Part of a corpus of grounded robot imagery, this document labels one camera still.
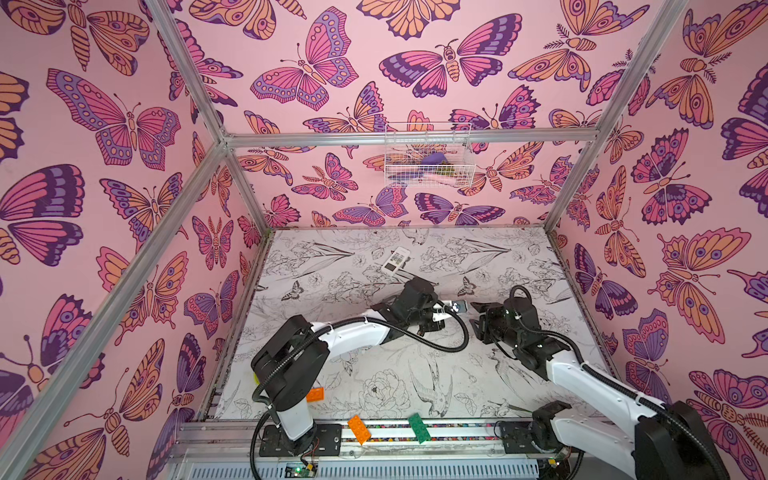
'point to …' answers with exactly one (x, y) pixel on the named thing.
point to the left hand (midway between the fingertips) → (449, 302)
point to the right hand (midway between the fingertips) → (468, 303)
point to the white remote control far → (395, 260)
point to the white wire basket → (428, 155)
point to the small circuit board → (300, 470)
